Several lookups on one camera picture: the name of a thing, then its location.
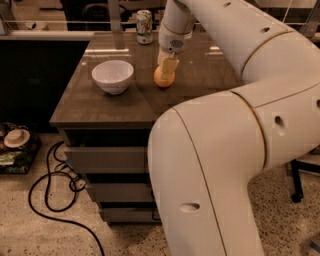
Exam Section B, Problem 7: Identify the bottom grey drawer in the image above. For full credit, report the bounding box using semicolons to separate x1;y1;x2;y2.
100;208;160;223

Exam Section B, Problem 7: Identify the tan hat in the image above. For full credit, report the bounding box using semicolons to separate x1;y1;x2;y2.
4;129;30;148

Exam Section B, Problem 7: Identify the black stand leg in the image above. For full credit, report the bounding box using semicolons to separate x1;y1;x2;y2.
290;160;320;203

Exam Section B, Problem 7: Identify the grey drawer cabinet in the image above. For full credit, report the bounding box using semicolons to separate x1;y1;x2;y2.
50;32;240;213

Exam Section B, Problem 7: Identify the middle grey drawer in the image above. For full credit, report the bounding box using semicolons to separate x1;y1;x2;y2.
86;183;152;202

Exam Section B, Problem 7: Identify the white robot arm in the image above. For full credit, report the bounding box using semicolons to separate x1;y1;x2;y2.
148;0;320;256

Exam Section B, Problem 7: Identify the dark patterned box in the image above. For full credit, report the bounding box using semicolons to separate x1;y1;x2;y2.
0;123;41;174

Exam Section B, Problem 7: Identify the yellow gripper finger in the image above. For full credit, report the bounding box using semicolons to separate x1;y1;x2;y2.
157;49;174;66
160;58;179;80

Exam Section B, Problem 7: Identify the white soda can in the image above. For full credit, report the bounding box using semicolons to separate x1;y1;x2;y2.
136;10;153;44

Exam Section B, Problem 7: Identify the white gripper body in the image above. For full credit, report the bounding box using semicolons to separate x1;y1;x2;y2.
158;0;195;53

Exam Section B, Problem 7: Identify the white ceramic bowl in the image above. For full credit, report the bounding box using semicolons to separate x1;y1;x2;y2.
91;60;134;95

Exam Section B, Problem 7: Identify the orange fruit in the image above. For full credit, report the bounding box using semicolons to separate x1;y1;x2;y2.
153;67;175;88

